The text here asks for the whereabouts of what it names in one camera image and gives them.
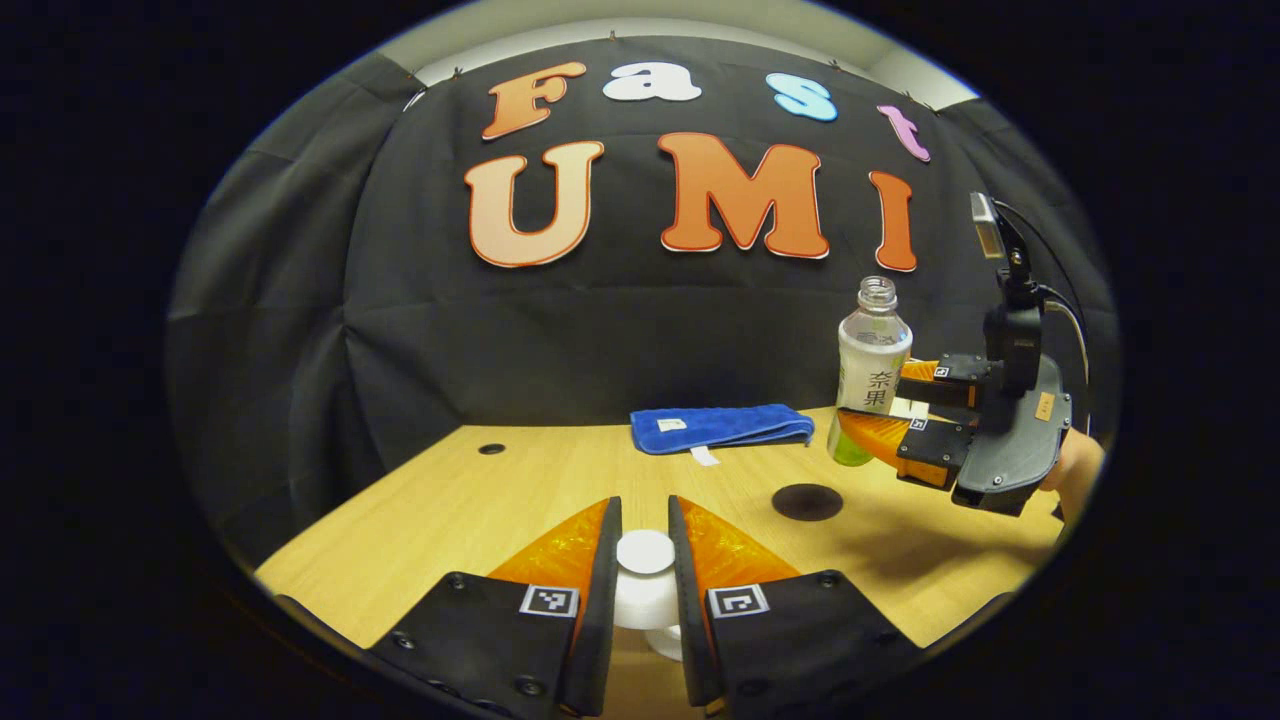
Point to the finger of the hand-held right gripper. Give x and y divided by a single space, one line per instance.
955 380
920 450

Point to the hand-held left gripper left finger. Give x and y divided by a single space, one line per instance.
490 640

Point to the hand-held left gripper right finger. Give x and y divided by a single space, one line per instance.
800 640

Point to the clear water bottle white label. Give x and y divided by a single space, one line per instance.
872 360

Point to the dark round coaster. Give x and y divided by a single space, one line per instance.
807 502

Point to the white teacup lid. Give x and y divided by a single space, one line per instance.
645 590

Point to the blue folded towel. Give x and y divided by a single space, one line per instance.
715 427

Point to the black backdrop cloth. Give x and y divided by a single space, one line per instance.
600 330

